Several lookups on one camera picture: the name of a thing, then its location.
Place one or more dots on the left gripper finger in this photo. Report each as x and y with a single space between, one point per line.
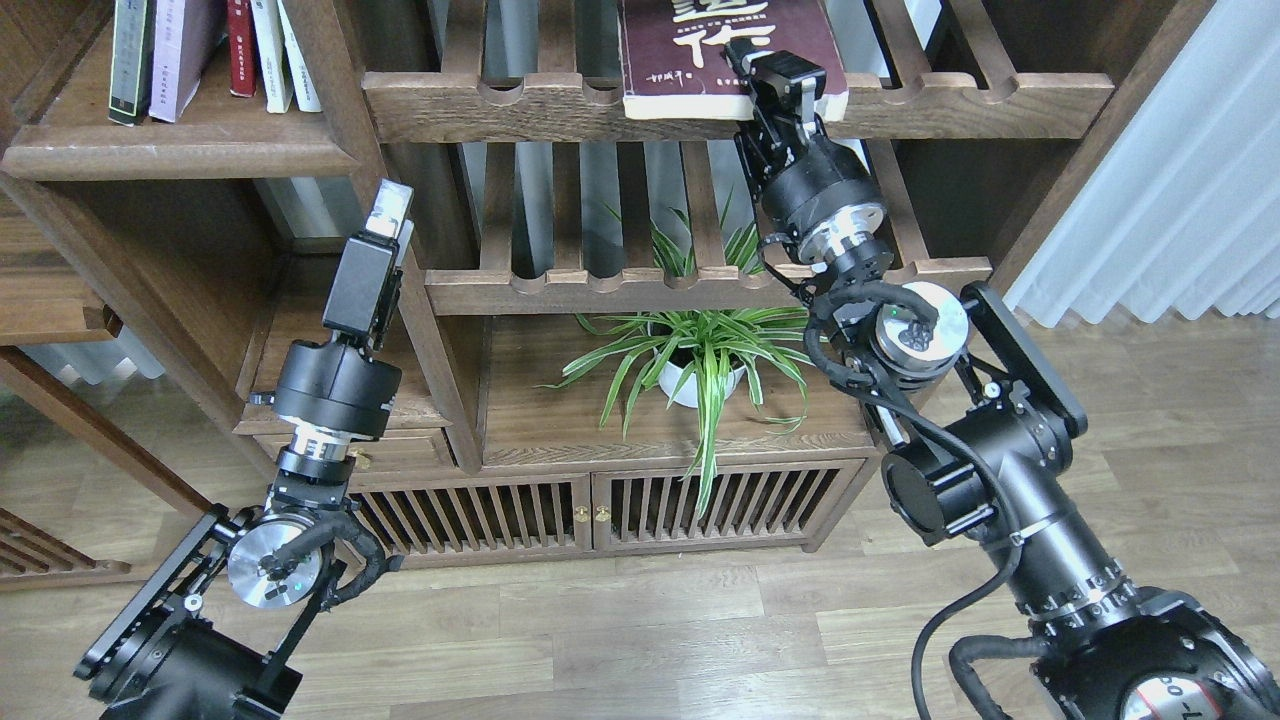
389 210

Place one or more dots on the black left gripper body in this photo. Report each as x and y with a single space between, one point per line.
336 393

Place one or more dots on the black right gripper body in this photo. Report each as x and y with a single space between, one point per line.
822 202

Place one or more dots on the dark red book chinese title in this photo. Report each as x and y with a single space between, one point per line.
673 63

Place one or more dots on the white lavender paperback book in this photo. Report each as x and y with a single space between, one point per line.
186 34

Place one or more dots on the black book yellow-green cover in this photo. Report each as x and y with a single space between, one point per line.
132 61

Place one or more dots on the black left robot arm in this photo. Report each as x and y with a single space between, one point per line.
210 633

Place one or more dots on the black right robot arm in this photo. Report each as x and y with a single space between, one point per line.
978 428

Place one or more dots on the white upright book right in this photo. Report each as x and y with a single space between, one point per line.
303 86

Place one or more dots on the white upright book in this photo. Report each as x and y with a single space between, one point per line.
303 86
276 80

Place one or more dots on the green spider plant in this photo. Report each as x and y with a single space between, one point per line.
711 340

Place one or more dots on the white plant pot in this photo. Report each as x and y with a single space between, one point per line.
686 393

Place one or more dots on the red upright book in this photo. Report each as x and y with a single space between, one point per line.
241 43

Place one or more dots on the white curtain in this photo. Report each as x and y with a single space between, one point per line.
1183 213

